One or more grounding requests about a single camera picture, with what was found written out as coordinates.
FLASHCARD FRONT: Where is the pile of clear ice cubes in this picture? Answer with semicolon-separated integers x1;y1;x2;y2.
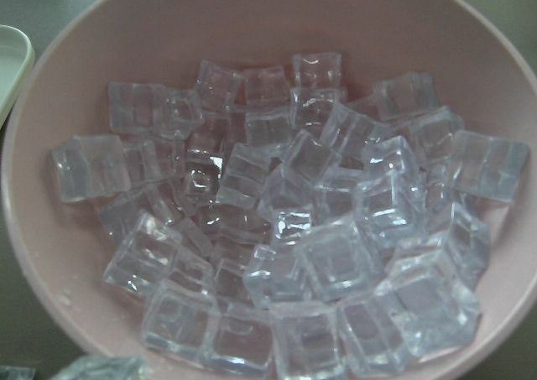
51;52;529;379

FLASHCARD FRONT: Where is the pink bowl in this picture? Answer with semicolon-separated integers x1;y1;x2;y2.
1;0;536;379

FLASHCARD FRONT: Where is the cream serving tray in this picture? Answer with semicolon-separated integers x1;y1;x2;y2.
1;24;35;126

